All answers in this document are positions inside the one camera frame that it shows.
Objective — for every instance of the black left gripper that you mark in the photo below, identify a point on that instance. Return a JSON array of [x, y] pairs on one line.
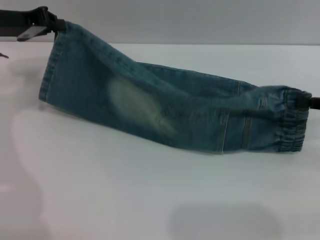
[[15, 22]]

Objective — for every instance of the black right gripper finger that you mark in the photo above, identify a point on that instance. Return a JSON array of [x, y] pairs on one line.
[[308, 103]]

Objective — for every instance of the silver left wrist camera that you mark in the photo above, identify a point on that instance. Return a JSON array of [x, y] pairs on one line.
[[30, 34]]

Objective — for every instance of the blue denim shorts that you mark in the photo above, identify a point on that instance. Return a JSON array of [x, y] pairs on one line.
[[125, 100]]

